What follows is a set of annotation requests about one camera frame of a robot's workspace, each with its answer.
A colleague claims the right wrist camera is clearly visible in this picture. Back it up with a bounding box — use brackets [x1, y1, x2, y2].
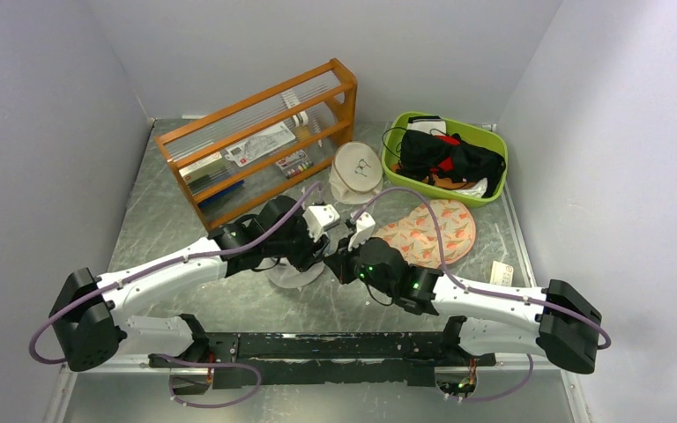
[347, 211, 376, 251]

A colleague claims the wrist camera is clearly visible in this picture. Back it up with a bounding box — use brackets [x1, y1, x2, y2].
[302, 204, 340, 241]
[347, 211, 376, 251]

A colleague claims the white mesh laundry bag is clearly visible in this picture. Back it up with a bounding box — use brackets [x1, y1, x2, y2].
[265, 259, 325, 289]

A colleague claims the colourful marker pack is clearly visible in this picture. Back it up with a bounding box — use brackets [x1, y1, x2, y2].
[275, 149, 314, 179]

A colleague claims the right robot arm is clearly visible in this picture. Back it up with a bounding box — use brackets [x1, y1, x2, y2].
[324, 238, 602, 375]

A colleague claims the cream round laundry bag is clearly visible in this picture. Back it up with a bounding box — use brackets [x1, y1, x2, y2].
[329, 142, 383, 204]

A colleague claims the small white card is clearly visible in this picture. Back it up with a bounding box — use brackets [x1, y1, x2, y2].
[489, 261, 515, 286]

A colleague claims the green box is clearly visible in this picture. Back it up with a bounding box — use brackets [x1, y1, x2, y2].
[179, 152, 227, 184]

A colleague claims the white folded garment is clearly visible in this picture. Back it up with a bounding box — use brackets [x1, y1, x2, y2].
[406, 115, 448, 136]

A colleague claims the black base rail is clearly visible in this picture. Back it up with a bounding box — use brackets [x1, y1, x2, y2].
[148, 331, 496, 394]

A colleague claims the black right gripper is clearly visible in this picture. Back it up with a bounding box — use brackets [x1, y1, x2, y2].
[324, 232, 397, 297]

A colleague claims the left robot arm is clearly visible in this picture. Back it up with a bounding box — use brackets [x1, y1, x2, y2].
[48, 196, 340, 372]

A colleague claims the orange wooden rack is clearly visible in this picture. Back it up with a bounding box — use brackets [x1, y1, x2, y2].
[155, 58, 358, 230]

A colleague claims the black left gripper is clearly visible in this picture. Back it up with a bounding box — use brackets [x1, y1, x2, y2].
[265, 210, 331, 272]

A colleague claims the green plastic basin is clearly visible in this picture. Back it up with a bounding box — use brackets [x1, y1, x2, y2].
[381, 112, 508, 208]

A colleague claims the clear plastic package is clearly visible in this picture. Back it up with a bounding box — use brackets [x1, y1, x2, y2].
[223, 122, 296, 167]

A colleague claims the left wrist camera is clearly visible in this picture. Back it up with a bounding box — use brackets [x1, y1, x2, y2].
[302, 204, 340, 241]

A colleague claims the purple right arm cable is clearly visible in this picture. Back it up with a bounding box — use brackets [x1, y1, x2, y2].
[350, 186, 613, 404]

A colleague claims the white clip on rack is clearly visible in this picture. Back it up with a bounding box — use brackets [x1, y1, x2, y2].
[291, 111, 309, 127]

